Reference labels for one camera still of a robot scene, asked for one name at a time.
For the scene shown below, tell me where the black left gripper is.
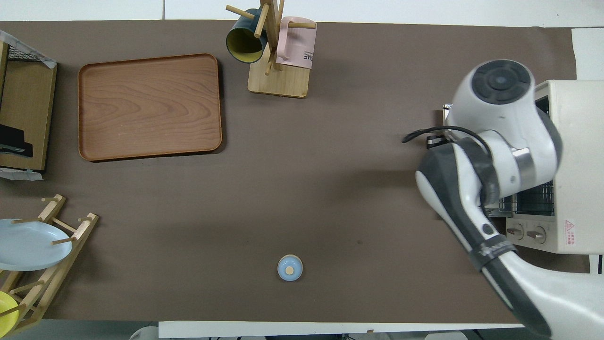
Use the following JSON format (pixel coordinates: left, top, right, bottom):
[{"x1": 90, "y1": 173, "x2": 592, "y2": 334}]
[{"x1": 0, "y1": 124, "x2": 34, "y2": 158}]

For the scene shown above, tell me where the white toaster oven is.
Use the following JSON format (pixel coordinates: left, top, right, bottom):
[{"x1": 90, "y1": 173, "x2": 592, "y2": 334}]
[{"x1": 443, "y1": 79, "x2": 604, "y2": 255}]

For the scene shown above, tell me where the small white paper wrap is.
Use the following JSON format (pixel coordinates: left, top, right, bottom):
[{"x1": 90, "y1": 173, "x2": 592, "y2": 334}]
[{"x1": 0, "y1": 168, "x2": 44, "y2": 181}]

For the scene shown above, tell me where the large white paper wrap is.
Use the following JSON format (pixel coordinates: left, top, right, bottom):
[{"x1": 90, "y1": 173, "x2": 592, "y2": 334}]
[{"x1": 0, "y1": 29, "x2": 57, "y2": 70}]

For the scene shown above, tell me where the light blue plate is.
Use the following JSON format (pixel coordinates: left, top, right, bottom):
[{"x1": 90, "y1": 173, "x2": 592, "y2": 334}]
[{"x1": 0, "y1": 219, "x2": 73, "y2": 272}]

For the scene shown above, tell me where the brown table mat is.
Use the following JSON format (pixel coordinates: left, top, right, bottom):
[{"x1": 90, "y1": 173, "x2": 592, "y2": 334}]
[{"x1": 0, "y1": 20, "x2": 577, "y2": 326}]

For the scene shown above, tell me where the brown wooden tray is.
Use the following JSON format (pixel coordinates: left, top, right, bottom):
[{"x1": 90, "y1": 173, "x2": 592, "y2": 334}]
[{"x1": 78, "y1": 53, "x2": 223, "y2": 162}]

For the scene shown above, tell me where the wooden plate rack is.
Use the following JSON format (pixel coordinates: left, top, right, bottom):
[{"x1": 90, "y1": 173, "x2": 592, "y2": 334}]
[{"x1": 0, "y1": 195, "x2": 100, "y2": 337}]

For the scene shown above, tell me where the pink mug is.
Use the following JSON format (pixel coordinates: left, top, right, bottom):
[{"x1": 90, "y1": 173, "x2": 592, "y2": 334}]
[{"x1": 276, "y1": 17, "x2": 317, "y2": 70}]

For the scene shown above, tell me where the wooden mug tree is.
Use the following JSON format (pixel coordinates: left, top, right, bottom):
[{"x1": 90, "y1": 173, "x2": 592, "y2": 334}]
[{"x1": 226, "y1": 0, "x2": 318, "y2": 99}]

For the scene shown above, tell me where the yellow plate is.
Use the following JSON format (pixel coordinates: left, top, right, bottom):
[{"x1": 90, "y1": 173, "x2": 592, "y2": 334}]
[{"x1": 0, "y1": 291, "x2": 20, "y2": 335}]

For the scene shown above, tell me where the small blue bell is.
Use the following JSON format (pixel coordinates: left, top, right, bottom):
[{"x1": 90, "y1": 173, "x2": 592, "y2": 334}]
[{"x1": 277, "y1": 254, "x2": 303, "y2": 282}]

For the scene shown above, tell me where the dark blue mug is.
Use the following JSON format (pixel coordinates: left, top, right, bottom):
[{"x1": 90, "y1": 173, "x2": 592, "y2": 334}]
[{"x1": 226, "y1": 8, "x2": 268, "y2": 64}]

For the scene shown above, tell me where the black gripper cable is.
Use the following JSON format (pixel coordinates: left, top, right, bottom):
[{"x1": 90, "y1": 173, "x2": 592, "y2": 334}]
[{"x1": 403, "y1": 126, "x2": 494, "y2": 163}]

